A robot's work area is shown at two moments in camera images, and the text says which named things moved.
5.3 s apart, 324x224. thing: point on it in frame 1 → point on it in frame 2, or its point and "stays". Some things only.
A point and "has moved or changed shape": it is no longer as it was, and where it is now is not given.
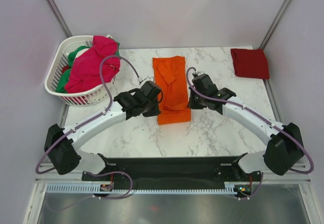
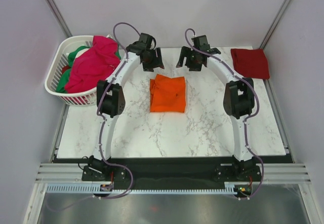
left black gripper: [156, 112] → [157, 62]
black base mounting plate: [174, 171] stays
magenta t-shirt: [85, 72] stays
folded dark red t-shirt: [252, 63] stays
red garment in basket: [65, 68] stays
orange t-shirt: [170, 79] has moved or changed shape
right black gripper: [192, 104] → [186, 52]
